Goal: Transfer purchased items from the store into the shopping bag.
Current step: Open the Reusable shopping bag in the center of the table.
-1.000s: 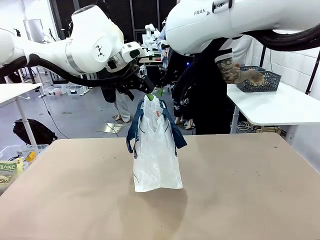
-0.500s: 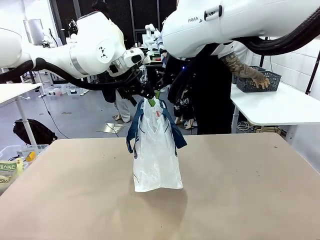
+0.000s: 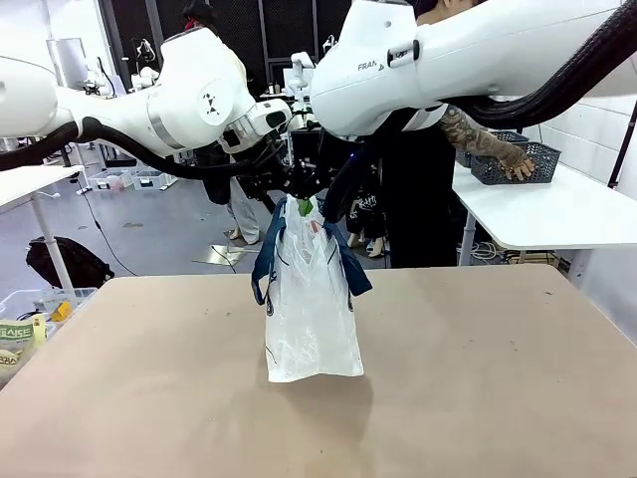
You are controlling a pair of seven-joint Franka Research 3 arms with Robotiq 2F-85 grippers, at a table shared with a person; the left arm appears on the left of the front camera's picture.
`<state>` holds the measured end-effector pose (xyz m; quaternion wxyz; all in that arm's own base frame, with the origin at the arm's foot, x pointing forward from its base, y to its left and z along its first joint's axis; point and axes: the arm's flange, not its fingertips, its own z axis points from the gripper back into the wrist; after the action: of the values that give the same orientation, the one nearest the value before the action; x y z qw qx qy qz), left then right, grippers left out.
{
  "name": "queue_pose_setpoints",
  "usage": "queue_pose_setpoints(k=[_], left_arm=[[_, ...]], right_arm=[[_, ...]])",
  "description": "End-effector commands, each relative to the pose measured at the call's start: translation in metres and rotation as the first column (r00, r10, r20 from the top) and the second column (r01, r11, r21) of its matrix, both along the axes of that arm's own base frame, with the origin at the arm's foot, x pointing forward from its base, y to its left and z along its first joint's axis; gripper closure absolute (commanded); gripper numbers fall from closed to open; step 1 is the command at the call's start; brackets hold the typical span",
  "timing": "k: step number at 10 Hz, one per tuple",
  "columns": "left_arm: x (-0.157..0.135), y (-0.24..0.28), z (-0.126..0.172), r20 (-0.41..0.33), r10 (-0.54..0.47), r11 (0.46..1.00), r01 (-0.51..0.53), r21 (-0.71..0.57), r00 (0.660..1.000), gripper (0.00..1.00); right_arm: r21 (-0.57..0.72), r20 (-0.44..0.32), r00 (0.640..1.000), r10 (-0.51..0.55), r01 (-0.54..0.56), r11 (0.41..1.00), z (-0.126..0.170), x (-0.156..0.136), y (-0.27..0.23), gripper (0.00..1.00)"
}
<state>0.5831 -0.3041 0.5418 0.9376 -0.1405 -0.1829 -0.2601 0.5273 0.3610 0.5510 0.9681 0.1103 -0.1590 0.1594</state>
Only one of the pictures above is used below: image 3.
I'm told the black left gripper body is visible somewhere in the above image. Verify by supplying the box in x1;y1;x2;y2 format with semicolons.
238;165;306;201

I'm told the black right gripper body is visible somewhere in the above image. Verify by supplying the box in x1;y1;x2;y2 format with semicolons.
297;157;345;200

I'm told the translucent white navy-handled shopping bag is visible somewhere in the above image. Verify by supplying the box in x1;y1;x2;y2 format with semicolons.
251;193;374;384

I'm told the green-label snack bag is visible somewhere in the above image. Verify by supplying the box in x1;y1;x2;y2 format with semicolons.
0;314;49;353

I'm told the beige snack bag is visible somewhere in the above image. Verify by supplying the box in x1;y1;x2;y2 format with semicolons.
0;348;25;385

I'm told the person's left hand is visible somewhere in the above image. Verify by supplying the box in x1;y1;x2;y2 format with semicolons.
497;143;538;182

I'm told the mannequin with cream jacket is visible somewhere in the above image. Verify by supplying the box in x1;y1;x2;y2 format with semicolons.
181;0;264;246

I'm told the metal floor plate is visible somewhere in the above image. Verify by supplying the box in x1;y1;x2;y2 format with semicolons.
192;243;261;266

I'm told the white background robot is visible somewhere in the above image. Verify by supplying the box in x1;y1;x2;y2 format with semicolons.
290;51;318;119

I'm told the person in black shirt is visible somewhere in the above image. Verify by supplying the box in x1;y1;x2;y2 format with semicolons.
380;0;472;269

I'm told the clear floor storage crate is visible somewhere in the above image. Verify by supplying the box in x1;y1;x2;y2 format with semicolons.
87;167;133;192
130;169;176;192

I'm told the black backpack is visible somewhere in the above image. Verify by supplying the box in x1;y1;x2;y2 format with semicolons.
25;236;116;291

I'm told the white side table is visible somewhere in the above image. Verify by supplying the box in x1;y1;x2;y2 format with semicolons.
451;159;637;268

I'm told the white desk with round leg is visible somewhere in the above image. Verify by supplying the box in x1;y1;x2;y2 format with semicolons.
0;163;87;291

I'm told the clear plastic storage bin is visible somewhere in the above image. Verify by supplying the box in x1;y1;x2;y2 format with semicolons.
0;287;99;343

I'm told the black slanted stand pole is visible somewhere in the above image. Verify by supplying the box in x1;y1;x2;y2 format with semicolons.
607;98;637;189

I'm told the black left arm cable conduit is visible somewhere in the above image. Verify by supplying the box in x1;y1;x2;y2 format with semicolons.
0;117;293;183

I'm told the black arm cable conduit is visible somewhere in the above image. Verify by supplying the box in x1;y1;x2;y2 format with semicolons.
0;117;293;183
322;0;637;223

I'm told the black floor cable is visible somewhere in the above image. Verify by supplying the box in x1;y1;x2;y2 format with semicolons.
77;187;141;278

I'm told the bundle of white cables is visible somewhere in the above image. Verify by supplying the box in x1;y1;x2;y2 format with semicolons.
469;240;505;263

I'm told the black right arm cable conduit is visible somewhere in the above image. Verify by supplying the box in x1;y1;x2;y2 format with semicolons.
322;0;637;223

